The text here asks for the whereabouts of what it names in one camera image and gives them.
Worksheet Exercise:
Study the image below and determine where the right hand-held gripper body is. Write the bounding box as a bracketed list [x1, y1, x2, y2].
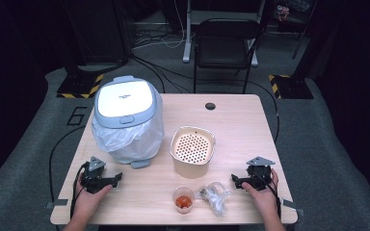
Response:
[245, 156, 276, 193]

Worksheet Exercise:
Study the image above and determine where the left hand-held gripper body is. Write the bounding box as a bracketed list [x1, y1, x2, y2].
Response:
[79, 156, 110, 194]

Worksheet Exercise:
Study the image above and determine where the beige perforated strainer basket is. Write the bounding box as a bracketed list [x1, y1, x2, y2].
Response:
[169, 125, 216, 179]

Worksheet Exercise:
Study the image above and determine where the clear plastic cup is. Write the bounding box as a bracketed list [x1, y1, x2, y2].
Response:
[172, 186, 196, 216]

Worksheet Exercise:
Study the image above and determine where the amber tea with fruit slices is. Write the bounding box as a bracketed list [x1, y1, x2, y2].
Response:
[175, 194, 193, 209]

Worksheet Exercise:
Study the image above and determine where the person's left hand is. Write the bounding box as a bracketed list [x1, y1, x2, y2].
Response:
[73, 173, 114, 217]

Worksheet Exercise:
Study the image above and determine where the person's right hand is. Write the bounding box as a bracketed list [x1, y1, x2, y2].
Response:
[241, 168, 280, 217]

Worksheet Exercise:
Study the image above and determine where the crumpled clear plastic wrapper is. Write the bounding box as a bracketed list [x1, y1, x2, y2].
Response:
[196, 181, 232, 217]

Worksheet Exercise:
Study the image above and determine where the white plastic trash bag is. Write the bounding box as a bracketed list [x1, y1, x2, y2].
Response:
[91, 95, 166, 165]

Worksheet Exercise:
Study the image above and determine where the grey white-lidded trash can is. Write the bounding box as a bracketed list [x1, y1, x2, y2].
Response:
[91, 75, 166, 170]

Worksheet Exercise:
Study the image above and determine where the black folding chair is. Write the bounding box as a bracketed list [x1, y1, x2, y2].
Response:
[192, 18, 263, 94]

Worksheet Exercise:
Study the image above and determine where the dark equipment cabinet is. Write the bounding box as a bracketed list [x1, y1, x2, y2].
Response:
[62, 0, 133, 66]

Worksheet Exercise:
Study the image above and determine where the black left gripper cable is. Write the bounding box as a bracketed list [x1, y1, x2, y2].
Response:
[69, 162, 91, 219]

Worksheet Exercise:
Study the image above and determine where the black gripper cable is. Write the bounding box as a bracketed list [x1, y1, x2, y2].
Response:
[69, 162, 91, 219]
[260, 174, 283, 219]

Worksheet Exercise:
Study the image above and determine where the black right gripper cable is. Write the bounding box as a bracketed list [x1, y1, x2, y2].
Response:
[260, 174, 283, 219]

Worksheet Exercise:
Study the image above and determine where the grey table edge bracket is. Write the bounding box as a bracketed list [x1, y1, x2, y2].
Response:
[282, 198, 304, 217]

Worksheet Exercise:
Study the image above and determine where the black floor cable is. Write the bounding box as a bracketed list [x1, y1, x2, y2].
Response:
[48, 125, 87, 204]

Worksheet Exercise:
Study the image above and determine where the black yellow-striped base plate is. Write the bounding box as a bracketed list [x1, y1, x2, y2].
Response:
[268, 74, 315, 100]
[56, 73, 105, 99]

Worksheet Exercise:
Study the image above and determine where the white metal desk frame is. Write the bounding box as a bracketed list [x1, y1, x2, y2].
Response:
[182, 0, 268, 67]

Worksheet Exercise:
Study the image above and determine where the white floor cable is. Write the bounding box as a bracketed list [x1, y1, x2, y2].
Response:
[131, 0, 187, 51]

